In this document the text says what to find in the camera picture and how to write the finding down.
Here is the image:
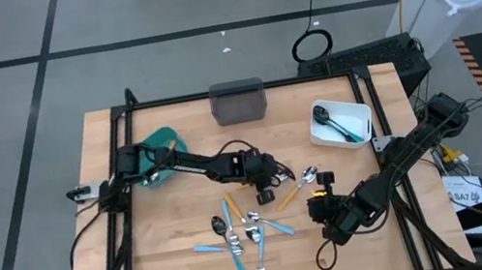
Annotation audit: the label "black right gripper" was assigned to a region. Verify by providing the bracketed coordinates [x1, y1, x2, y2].
[303, 165, 371, 251]

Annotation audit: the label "black hanging cable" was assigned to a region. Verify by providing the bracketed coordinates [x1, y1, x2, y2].
[282, 0, 337, 67]

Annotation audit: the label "teal plastic bin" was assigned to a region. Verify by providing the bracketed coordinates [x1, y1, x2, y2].
[130, 123, 195, 191]

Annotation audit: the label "white paper sign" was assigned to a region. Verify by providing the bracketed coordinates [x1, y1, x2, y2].
[441, 168, 482, 242]

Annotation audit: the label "grey translucent plastic bin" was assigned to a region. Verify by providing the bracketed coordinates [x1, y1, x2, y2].
[206, 75, 272, 129]

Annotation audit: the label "yellow connectors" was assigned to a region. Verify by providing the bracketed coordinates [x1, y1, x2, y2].
[438, 140, 470, 169]

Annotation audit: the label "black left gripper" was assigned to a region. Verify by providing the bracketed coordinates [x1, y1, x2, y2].
[219, 143, 288, 212]

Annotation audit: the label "silver arm base bracket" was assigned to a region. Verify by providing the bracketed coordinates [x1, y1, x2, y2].
[371, 134, 397, 153]
[65, 179, 110, 207]

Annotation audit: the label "white plastic bin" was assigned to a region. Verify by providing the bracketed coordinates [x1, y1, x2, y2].
[303, 90, 378, 157]

